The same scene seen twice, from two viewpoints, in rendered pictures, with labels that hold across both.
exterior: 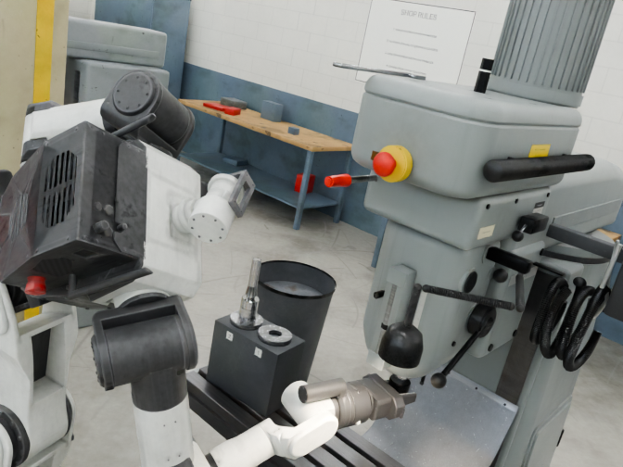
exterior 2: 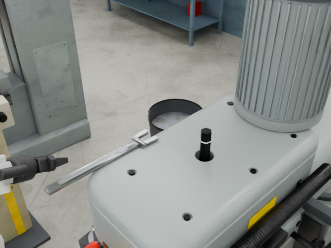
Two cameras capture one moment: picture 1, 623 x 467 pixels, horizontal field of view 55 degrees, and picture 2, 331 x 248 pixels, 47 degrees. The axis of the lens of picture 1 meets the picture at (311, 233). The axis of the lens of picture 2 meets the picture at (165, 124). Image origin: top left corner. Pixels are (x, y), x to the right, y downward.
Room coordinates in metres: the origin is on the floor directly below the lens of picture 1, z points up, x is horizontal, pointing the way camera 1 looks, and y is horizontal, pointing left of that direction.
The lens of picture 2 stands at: (0.58, -0.26, 2.38)
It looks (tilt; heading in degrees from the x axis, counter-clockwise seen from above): 36 degrees down; 9
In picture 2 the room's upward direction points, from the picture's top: straight up
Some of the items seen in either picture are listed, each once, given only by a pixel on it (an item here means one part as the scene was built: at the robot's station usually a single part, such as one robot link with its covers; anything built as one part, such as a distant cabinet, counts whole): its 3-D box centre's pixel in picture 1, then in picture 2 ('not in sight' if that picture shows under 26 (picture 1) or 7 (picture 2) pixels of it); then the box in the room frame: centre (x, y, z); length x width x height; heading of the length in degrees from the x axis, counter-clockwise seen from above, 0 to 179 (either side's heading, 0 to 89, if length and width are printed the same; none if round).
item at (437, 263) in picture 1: (425, 295); not in sight; (1.16, -0.26, 1.47); 0.21 x 0.19 x 0.32; 51
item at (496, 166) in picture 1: (544, 165); (269, 222); (1.09, -0.39, 1.79); 0.45 x 0.04 x 0.04; 141
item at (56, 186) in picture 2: (380, 70); (103, 160); (1.11, -0.06, 1.89); 0.24 x 0.04 x 0.01; 141
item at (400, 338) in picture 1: (402, 341); not in sight; (0.92, -0.19, 1.48); 0.07 x 0.07 x 0.06
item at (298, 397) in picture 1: (319, 402); not in sight; (1.04, -0.08, 1.24); 0.11 x 0.11 x 0.11; 37
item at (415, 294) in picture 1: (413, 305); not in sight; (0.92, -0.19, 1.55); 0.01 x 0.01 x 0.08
